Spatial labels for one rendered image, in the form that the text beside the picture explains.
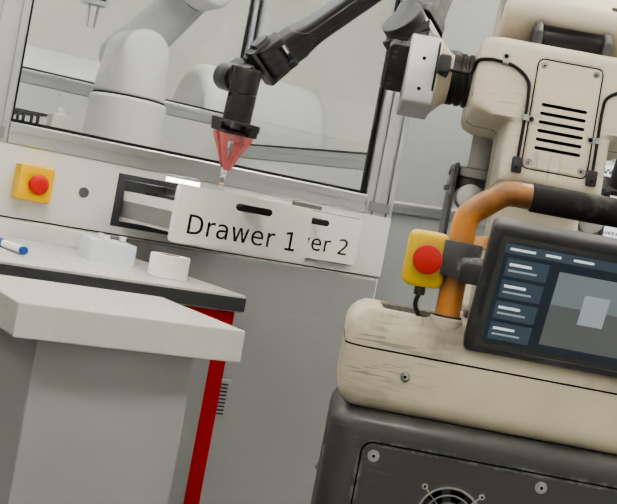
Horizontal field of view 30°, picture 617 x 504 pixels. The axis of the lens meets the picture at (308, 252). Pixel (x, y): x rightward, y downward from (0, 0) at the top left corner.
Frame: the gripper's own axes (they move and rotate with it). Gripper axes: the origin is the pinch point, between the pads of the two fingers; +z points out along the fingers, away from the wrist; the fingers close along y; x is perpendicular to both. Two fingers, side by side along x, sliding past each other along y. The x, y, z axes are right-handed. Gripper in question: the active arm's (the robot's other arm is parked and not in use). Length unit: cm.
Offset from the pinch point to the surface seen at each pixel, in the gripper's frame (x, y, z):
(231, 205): 2.4, -11.5, 6.3
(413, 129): -170, 193, -14
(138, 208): 11.6, 11.6, 13.1
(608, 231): -95, -10, -3
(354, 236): -46, 20, 12
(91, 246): 27.6, -10.5, 18.4
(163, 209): 11.7, -1.6, 10.6
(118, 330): 50, -88, 14
